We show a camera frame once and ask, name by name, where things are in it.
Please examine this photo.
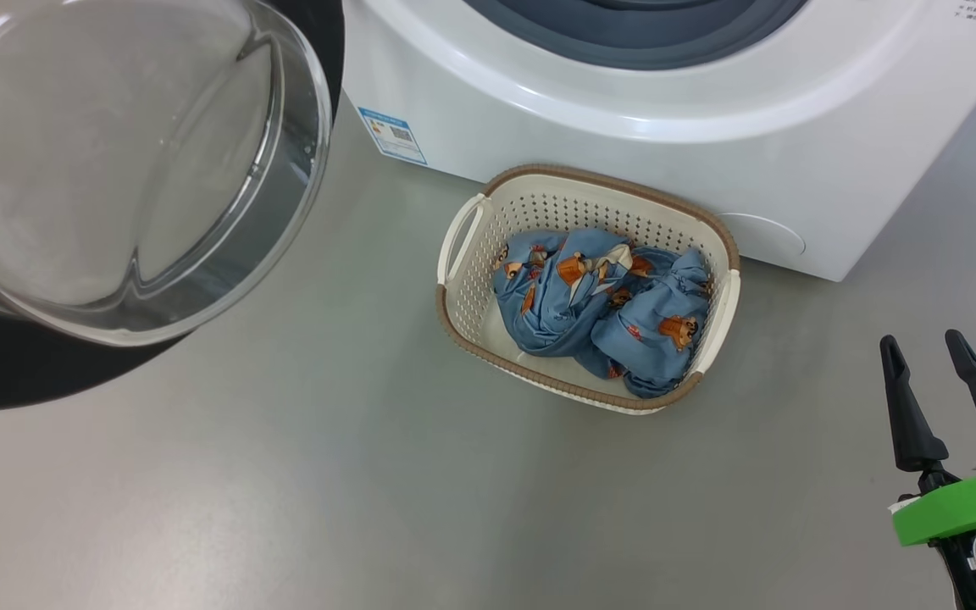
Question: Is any blue energy label sticker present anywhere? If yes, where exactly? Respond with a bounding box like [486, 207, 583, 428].
[358, 107, 428, 166]

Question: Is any round white filter cover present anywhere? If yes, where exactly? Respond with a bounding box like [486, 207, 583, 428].
[718, 212, 807, 258]

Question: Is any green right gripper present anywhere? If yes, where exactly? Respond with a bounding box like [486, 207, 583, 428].
[879, 329, 976, 610]

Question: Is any white front-load washing machine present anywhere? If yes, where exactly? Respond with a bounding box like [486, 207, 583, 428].
[342, 0, 976, 282]

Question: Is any black round glass washer door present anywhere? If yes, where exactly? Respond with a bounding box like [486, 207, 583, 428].
[0, 0, 345, 413]

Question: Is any blue bear-print garment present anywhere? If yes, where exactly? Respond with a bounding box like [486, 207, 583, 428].
[577, 247, 712, 399]

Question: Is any cream laundry basket brown rim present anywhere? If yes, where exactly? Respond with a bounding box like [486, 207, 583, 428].
[435, 164, 742, 415]

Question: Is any blue patterned garment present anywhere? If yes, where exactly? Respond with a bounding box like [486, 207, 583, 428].
[492, 227, 654, 357]

